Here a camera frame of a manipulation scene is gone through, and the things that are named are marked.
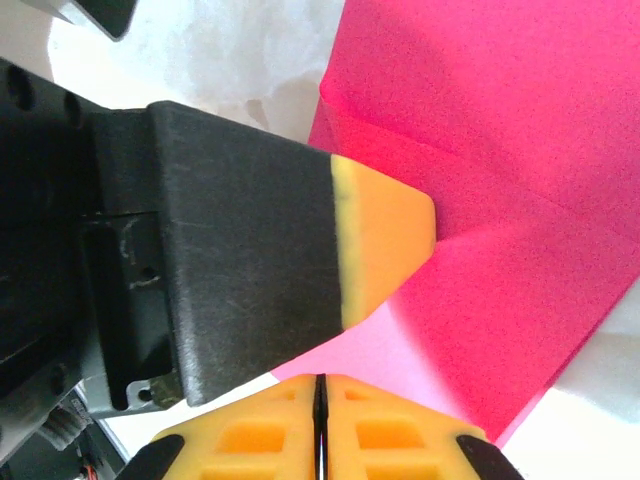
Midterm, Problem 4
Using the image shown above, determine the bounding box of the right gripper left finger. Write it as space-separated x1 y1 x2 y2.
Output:
117 374 319 480

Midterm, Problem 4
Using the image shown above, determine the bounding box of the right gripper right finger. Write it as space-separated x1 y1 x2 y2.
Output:
325 374 524 480

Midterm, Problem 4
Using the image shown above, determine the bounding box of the pink square paper sheet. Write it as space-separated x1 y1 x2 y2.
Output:
272 0 640 446

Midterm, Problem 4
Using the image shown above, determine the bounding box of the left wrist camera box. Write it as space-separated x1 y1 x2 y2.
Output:
49 0 139 42

